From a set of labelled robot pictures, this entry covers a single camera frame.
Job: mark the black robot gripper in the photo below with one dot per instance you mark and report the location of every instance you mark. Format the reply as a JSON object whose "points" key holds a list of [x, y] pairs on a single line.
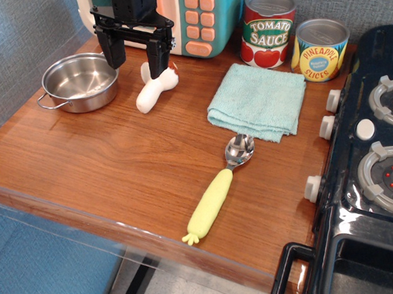
{"points": [[134, 21]]}

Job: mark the spoon with yellow handle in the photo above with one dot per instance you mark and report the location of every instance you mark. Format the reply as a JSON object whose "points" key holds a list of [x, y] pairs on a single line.
{"points": [[237, 152]]}

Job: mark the white toy mushroom brown cap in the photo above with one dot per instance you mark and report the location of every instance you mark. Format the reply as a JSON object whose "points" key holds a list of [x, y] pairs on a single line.
{"points": [[152, 89]]}

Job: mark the light blue folded cloth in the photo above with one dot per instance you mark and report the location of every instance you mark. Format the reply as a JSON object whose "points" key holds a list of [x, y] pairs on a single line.
{"points": [[263, 103]]}

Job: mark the small steel pot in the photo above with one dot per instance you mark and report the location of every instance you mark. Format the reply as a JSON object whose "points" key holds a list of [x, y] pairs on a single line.
{"points": [[79, 83]]}

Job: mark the teal toy microwave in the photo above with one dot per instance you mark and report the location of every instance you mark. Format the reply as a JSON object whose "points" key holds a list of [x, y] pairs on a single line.
{"points": [[201, 27]]}

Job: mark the tomato sauce can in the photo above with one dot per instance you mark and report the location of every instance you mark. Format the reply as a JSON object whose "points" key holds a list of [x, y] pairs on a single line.
{"points": [[267, 27]]}

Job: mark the pineapple slices can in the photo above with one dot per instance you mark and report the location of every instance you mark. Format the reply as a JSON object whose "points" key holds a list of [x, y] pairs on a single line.
{"points": [[319, 49]]}

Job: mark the black toy stove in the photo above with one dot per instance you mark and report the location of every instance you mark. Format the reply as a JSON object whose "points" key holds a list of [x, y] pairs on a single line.
{"points": [[353, 226]]}

